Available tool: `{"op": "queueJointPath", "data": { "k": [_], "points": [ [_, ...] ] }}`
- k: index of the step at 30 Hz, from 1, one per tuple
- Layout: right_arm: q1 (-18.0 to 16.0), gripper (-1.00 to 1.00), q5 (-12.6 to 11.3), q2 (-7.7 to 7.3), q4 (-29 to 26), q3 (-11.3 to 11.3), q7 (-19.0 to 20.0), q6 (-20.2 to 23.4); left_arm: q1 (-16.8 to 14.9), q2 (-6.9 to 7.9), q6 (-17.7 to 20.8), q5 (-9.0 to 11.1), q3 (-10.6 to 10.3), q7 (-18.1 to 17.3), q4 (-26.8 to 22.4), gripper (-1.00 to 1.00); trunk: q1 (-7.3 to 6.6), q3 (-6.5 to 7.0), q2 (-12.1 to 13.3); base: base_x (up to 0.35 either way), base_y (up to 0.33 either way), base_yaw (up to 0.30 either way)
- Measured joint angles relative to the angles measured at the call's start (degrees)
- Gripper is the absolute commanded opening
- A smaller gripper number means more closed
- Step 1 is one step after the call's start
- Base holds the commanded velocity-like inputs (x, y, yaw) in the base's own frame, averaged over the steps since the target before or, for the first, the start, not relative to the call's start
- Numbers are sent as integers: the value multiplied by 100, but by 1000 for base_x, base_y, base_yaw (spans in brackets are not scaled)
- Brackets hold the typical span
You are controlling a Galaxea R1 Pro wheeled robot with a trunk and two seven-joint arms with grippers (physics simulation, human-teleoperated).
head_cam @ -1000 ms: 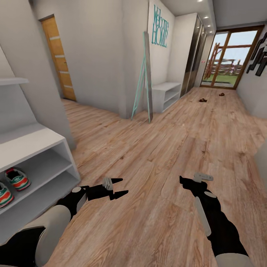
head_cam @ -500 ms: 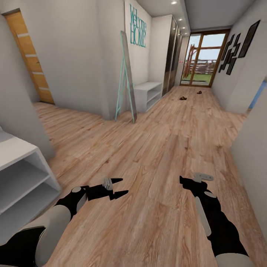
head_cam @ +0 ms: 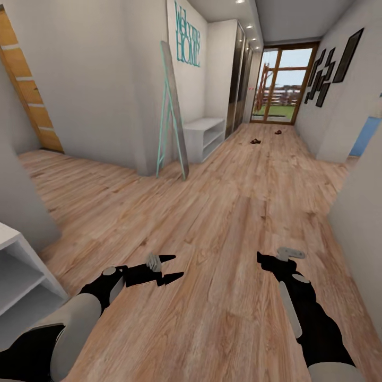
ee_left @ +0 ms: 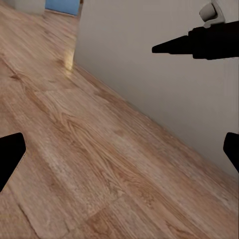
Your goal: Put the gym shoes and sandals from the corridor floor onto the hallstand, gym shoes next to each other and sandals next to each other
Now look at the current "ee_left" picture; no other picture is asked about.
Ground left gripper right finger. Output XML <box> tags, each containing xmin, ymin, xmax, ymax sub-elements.
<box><xmin>223</xmin><ymin>132</ymin><xmax>239</xmax><ymax>173</ymax></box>

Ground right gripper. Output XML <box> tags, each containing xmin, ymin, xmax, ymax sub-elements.
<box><xmin>152</xmin><ymin>21</ymin><xmax>239</xmax><ymax>60</ymax></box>

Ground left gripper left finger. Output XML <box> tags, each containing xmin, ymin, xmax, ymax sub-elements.
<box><xmin>0</xmin><ymin>132</ymin><xmax>26</xmax><ymax>192</ymax></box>

